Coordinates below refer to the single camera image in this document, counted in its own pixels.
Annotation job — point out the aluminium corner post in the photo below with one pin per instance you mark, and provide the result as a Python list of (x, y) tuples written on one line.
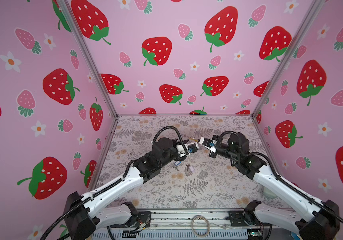
[(301, 32), (88, 23)]

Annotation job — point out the aluminium corner post right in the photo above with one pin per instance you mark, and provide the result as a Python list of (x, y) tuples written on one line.
[(301, 32)]

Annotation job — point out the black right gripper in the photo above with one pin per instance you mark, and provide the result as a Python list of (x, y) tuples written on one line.
[(211, 154)]

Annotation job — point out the aluminium corner post left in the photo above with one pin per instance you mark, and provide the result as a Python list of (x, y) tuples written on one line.
[(88, 23)]

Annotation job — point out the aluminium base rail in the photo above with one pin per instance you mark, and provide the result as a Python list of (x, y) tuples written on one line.
[(196, 224)]

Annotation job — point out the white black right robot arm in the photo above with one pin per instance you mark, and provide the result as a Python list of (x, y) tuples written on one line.
[(310, 218)]

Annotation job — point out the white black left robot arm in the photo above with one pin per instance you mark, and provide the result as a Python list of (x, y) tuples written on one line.
[(83, 214)]

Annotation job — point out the white plastic case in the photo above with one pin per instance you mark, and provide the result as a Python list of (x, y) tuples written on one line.
[(268, 193)]

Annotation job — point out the key with blue tag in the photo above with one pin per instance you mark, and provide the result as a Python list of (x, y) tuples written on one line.
[(176, 165)]

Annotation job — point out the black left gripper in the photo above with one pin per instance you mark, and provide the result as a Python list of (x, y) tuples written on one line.
[(173, 143)]

